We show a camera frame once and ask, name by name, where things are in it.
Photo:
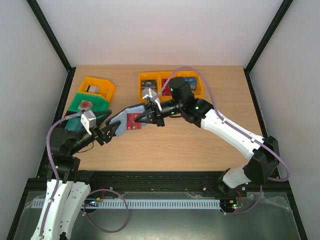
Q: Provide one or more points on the black right rear frame post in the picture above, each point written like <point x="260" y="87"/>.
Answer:
<point x="279" y="15"/>

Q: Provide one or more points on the silver card stack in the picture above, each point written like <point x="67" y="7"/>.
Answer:
<point x="92" y="89"/>

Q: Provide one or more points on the black left rear frame post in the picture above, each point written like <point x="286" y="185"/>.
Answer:
<point x="42" y="20"/>

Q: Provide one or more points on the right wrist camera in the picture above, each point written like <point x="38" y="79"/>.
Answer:
<point x="150" y="95"/>

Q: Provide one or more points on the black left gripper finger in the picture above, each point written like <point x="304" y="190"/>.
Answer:
<point x="108" y="132"/>
<point x="102" y="116"/>

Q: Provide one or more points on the white slotted cable duct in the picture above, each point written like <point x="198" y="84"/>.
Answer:
<point x="193" y="204"/>

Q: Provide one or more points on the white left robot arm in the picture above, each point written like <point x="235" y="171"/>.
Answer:
<point x="67" y="187"/>

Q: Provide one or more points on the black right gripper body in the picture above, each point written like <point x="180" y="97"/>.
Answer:
<point x="157" y="114"/>

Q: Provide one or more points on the teal card stack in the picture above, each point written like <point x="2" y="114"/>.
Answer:
<point x="73" y="125"/>

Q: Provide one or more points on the yellow bin with black cards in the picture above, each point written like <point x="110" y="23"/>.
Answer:
<point x="146" y="75"/>

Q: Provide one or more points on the yellow bin left side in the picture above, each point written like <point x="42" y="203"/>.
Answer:
<point x="106" y="88"/>

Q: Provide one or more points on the red round card stack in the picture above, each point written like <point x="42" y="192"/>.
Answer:
<point x="85" y="105"/>

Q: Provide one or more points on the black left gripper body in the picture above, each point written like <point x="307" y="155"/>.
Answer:
<point x="96" y="132"/>

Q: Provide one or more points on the blue card stack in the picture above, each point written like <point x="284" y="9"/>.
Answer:
<point x="192" y="80"/>

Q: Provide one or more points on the black card stack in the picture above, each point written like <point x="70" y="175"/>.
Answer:
<point x="149" y="83"/>

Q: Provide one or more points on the green bin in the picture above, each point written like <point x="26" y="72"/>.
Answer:
<point x="99" y="103"/>

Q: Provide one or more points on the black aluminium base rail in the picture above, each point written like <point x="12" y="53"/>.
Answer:
<point x="157" y="181"/>

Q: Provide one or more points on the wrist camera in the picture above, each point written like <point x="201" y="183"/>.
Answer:
<point x="88" y="120"/>
<point x="150" y="95"/>

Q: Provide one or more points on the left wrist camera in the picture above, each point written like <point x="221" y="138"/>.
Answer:
<point x="88" y="120"/>

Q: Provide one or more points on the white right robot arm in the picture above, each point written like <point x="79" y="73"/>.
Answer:
<point x="262" y="153"/>

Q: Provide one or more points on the black card holder wallet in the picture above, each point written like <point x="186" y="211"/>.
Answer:
<point x="122" y="117"/>

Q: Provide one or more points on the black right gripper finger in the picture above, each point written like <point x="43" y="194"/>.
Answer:
<point x="146" y="119"/>
<point x="150" y="106"/>

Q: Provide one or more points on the black frame post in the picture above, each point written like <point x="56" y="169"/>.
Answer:
<point x="279" y="15"/>
<point x="42" y="20"/>

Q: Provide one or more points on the yellow bin with blue cards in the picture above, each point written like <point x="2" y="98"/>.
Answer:
<point x="198" y="93"/>

